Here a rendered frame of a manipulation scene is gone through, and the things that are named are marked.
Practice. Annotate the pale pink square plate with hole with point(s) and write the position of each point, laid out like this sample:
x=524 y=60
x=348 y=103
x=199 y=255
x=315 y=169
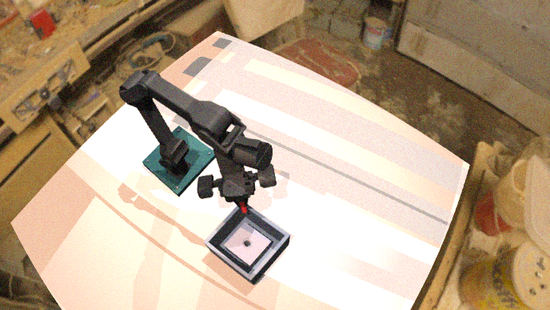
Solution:
x=247 y=235

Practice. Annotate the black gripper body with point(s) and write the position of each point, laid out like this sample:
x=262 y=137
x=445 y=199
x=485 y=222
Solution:
x=206 y=184

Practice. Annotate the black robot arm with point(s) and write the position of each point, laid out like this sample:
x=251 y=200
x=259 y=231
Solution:
x=206 y=119

